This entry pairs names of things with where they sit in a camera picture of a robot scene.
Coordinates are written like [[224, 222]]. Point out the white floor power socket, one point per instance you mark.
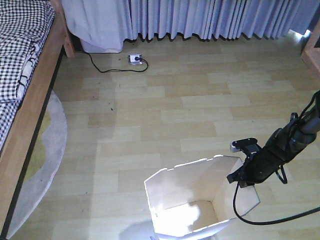
[[135, 59]]

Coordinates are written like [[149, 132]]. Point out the light wooden desk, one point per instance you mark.
[[311, 54]]

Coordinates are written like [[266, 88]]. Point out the black white checkered bedding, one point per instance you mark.
[[24, 28]]

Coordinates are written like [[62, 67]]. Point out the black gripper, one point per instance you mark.
[[257, 167]]

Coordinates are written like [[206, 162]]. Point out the light grey curtain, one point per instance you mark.
[[103, 25]]

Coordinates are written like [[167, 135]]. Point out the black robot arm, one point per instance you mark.
[[281, 147]]

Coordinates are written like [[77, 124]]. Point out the wooden bed frame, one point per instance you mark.
[[25, 127]]

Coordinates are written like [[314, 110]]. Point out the grey round rug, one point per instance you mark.
[[44, 163]]

